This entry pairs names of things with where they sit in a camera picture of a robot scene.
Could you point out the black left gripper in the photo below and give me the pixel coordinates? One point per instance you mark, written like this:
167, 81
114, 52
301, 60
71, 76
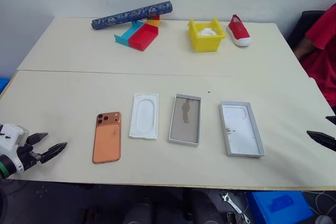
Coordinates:
27, 157

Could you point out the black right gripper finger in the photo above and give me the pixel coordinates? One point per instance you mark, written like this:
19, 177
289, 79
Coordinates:
333, 119
324, 138

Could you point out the person's bare forearm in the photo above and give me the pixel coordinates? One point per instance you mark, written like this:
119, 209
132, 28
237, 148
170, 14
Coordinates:
303, 48

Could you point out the grey box with white inside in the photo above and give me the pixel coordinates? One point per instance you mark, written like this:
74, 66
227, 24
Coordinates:
240, 129

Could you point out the grey box with brown inside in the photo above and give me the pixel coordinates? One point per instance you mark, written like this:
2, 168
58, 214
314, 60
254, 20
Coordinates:
185, 121

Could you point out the person in red shirt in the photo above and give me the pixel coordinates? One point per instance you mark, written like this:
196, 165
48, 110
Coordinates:
324, 58

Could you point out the orange smartphone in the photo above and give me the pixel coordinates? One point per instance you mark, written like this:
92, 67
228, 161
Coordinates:
107, 140

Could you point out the blue plastic crate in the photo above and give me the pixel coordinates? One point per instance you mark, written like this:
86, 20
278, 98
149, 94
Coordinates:
4, 85

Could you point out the black chair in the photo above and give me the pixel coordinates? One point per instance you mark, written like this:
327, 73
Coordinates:
302, 24

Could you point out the white moulded tray insert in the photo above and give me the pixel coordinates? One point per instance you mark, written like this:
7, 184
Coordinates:
144, 116

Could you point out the silver adjustable wrench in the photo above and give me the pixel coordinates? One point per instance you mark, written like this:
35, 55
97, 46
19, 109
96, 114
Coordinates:
232, 203

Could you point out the red slip-on shoe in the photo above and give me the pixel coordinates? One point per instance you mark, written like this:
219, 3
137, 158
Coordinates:
239, 31

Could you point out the cyan plastic tray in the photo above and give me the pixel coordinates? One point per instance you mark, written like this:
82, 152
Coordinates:
124, 37

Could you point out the red plastic tray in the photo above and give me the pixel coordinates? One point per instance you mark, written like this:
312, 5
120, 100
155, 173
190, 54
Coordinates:
143, 37

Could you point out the yellow plastic bin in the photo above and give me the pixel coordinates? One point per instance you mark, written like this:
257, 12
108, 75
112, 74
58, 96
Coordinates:
206, 42

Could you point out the white object in bin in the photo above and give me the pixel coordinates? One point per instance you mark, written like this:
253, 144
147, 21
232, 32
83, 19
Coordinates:
207, 32

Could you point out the blue patterned scroll tube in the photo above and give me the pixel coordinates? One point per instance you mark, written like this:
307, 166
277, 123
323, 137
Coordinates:
131, 15

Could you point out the small red block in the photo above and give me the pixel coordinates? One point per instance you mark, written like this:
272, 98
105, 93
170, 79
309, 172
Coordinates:
154, 23

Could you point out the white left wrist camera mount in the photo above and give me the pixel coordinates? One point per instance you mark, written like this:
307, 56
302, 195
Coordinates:
12, 134

